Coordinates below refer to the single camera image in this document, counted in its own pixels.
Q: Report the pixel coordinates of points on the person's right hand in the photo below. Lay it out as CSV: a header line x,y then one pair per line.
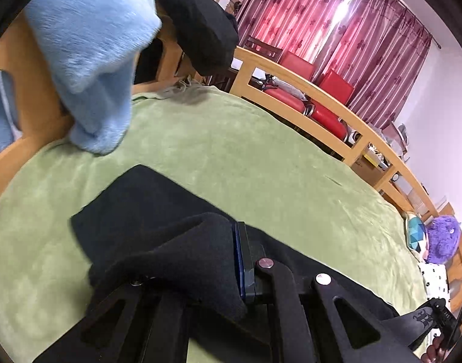
x,y
434,353

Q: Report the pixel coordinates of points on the blue folded cloth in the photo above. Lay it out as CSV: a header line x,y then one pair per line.
x,y
9,127

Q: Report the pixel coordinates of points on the black garment on footboard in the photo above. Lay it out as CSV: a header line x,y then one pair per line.
x,y
206,33

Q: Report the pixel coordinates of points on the red patterned curtain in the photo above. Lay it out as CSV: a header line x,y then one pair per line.
x,y
377,46

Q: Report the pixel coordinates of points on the wooden bed frame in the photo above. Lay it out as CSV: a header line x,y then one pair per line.
x,y
314,110

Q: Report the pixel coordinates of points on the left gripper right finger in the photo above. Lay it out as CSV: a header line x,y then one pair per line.
x,y
312,318

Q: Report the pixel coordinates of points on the purple plush toy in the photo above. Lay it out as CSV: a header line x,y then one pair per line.
x,y
443,234

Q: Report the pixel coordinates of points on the green plush bed blanket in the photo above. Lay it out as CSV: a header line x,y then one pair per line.
x,y
221,148

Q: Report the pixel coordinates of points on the white floral pillow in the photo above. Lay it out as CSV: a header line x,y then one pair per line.
x,y
435,280

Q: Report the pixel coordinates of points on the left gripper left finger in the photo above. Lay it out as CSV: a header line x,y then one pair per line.
x,y
135,323

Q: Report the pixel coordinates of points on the black pants with white stripe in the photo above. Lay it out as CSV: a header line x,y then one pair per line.
x,y
145,225

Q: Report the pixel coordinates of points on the light blue fluffy towel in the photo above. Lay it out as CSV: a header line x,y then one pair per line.
x,y
90,47

